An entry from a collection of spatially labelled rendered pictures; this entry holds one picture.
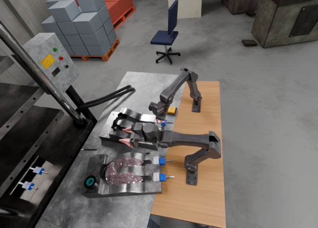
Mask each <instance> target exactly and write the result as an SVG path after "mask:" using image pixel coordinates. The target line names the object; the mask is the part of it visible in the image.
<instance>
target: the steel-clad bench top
mask: <svg viewBox="0 0 318 228"><path fill-rule="evenodd" d="M177 77H178V75H174V74H159V73H145V72H130V71H128V72H127V73H126V74H125V76H124V78H123V80H122V81H121V83H120V85H119V86H118V88H117V90H119V89H121V88H123V87H125V86H127V85H129V84H131V85H132V86H131V87H130V88H128V89H131V88H133V87H135V90H134V91H131V92H129V93H126V94H124V95H122V96H119V97H116V98H114V99H112V100H110V101H109V103H108V105H107V106H106V108H105V110H104V111H103V113H102V115H101V116H100V118H99V120H98V122H97V123H96V125H95V127H94V128H93V130H92V132H91V133H90V135H89V137H88V138H87V140H86V142H85V143H84V145H83V147H82V148H81V149H97V150H80V152H79V154H78V155H77V157H76V158H75V160H74V162H73V163H72V165H71V167H70V169H69V171H68V172H67V174H66V176H65V177H64V179H63V181H62V182H61V184H60V186H59V187H58V189H57V191H56V192H55V194H54V196H53V197H52V199H51V201H50V202H49V204H48V206H47V207H46V209H45V211H44V212H43V214H42V216H41V218H40V219H39V221H38V223H37V224H36V226H35V228H147V225H148V222H149V218H150V213H151V209H152V206H153V202H154V199H155V194H148V195H133V196H118V197H103V198H87V197H85V196H83V195H81V190H82V186H83V182H84V178H85V174H86V170H87V167H88V162H89V158H90V155H97V154H107V155H108V156H114V155H119V154H123V153H129V152H133V153H141V154H145V153H148V152H149V153H159V152H160V154H161V158H166V154H167V150H168V148H161V147H159V149H158V151H156V150H151V149H145V148H140V147H137V148H135V147H134V146H133V147H132V148H131V147H129V146H128V145H125V144H121V143H116V142H111V141H106V140H101V139H100V138H99V134H100V132H101V130H102V128H103V127H104V125H105V123H106V121H107V119H108V118H109V116H110V114H111V112H112V111H113V112H120V111H121V109H122V108H128V109H131V110H133V111H135V112H138V113H140V114H147V115H154V114H153V112H152V111H150V110H149V109H148V107H149V105H150V102H151V101H152V102H154V103H156V104H157V103H158V102H159V101H160V97H159V96H160V94H161V92H162V91H163V90H164V89H166V87H168V86H169V85H170V84H171V83H172V82H173V81H174V80H175V79H176V78H177ZM184 87H185V83H184V84H183V85H182V86H181V87H180V88H179V89H178V91H177V92H176V94H175V95H174V98H173V102H172V104H170V106H171V107H177V112H176V116H173V115H167V116H166V118H165V119H166V120H167V122H172V123H174V124H175V120H176V117H177V113H178V109H179V105H180V101H181V98H182V94H183V91H184ZM128 89H126V90H128ZM117 90H116V91H117ZM126 90H124V91H126ZM122 92H123V91H122ZM119 93H120V92H119ZM174 124H168V123H167V125H166V126H165V129H164V130H167V131H172V130H173V128H174Z"/></svg>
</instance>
